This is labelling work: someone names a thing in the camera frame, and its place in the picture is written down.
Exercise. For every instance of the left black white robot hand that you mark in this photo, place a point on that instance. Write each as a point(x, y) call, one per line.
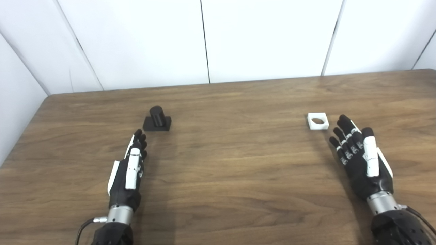
point(122, 190)

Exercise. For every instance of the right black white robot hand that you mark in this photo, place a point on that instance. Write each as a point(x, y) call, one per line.
point(361, 177)

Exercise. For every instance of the white square piece with hole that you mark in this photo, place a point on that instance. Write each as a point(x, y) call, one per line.
point(318, 126)

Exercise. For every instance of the black peg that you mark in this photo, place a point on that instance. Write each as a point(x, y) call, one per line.
point(156, 117)

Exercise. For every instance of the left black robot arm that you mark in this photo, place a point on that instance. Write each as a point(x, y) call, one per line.
point(115, 233)

